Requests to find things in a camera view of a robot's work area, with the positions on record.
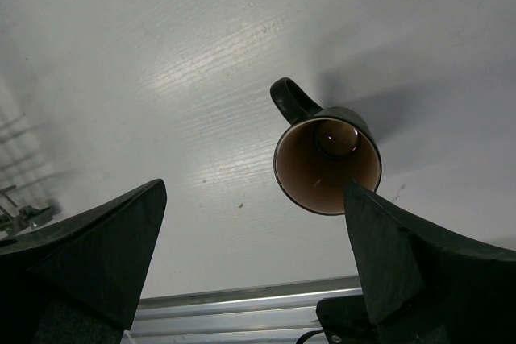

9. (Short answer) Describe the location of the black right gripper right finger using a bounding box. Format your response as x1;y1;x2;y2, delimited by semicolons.
344;181;515;343

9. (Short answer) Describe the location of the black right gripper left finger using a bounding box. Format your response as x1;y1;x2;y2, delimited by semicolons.
1;179;166;343

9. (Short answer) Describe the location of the dark brown mug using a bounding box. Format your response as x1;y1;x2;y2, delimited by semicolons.
270;77;382;216

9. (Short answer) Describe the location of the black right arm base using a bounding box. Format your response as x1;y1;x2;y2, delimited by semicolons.
296;295;380;344

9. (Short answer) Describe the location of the grey wire dish rack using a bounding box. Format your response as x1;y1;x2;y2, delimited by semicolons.
0;77;61;240

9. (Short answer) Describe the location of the aluminium mounting rail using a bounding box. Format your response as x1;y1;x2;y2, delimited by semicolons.
122;276;361;343

